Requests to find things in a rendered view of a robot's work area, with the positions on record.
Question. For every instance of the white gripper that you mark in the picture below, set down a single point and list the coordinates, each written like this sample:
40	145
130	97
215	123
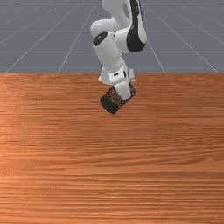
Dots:
121	81

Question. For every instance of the dark mesh basket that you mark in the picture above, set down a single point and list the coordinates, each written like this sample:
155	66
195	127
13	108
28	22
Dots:
112	102

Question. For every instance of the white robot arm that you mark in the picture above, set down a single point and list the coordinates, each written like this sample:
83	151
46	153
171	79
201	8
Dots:
108	52

